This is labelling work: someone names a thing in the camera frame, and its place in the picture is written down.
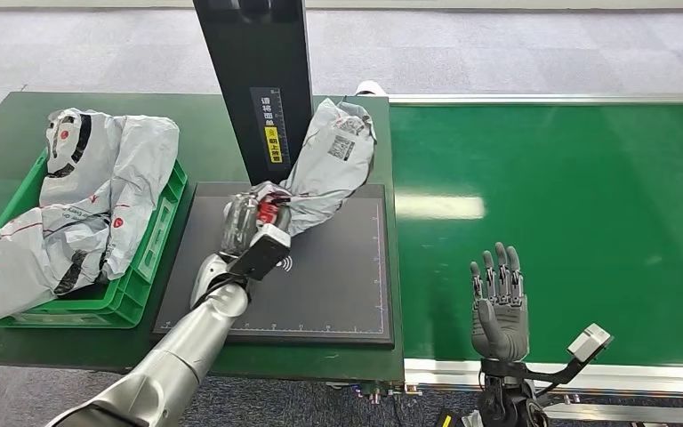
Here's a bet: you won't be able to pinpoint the black yellow column label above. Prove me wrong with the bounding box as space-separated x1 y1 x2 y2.
250 86 292 173

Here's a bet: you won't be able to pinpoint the green plastic crate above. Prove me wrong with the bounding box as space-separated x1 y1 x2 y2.
0 149 189 331

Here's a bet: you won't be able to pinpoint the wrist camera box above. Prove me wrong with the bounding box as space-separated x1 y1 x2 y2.
228 223 293 282
566 322 615 365

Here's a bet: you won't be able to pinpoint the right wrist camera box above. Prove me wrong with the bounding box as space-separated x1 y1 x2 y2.
566 322 615 365

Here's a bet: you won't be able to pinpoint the aluminium conveyor frame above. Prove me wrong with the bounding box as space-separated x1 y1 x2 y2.
387 93 683 425

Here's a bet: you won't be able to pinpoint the black scanner column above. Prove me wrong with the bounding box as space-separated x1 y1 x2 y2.
192 0 317 187

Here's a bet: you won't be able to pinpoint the grey courier package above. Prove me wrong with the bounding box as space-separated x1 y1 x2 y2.
252 97 377 238

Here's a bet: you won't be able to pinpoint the grey package with black print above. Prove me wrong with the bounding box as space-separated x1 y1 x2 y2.
39 108 181 282

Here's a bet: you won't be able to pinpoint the white rounded object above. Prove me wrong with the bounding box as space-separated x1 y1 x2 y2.
355 80 388 98

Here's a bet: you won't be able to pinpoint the grey package with red stripe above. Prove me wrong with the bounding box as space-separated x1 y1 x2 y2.
0 200 114 323

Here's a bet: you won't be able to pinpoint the metal connectors under table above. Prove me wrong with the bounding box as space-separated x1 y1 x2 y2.
325 382 424 407

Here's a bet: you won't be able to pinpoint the black scanner platform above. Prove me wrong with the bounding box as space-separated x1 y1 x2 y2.
151 181 395 350

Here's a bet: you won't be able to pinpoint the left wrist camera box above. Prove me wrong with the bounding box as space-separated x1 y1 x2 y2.
228 223 293 282

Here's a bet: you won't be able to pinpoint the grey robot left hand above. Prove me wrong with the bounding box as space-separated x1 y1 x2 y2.
219 189 293 264

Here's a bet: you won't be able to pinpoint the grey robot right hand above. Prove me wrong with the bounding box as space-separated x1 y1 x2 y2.
469 241 531 363

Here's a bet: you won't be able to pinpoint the green conveyor belt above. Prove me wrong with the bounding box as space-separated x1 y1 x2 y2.
390 102 683 369

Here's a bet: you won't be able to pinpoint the dark green table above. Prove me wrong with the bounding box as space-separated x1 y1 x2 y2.
0 91 406 385

